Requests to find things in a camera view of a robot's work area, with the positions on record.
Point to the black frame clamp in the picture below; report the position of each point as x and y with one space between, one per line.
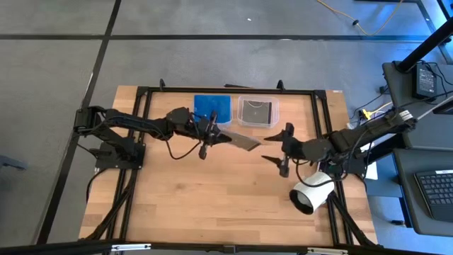
280 85
162 85

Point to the black diagonal pole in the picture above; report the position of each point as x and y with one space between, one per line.
428 44

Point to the silver metal bracket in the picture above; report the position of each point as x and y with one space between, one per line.
131 247
327 251

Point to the black desk crossbar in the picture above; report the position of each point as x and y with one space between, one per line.
387 147

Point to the black keyboard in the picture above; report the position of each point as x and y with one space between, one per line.
437 193

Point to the blue jewel case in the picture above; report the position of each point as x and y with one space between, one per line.
205 106

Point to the black power adapter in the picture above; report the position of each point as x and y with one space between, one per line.
424 81

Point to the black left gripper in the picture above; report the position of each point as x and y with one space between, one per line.
205 131

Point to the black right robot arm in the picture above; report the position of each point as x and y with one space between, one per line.
371 129

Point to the dark grey side desk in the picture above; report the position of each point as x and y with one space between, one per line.
400 85
407 198

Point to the white cylinder with dark opening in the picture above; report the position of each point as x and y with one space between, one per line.
315 191

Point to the black aluminium table frame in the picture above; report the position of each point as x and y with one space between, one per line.
301 91

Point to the black overhead rig beam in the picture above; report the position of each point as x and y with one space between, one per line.
53 248

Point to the clear jewel case black tray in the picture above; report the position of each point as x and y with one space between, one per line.
256 112
244 141

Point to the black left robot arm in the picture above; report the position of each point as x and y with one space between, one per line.
134 122

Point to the black flat bracket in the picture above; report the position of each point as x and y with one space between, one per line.
235 86

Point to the white paper sheet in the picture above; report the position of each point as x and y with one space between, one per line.
371 171

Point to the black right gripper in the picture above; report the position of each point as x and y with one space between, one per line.
292 147

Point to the grey furniture foot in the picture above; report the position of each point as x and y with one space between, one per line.
10 163

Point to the clear plastic bin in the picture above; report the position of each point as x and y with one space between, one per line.
212 125
275 106

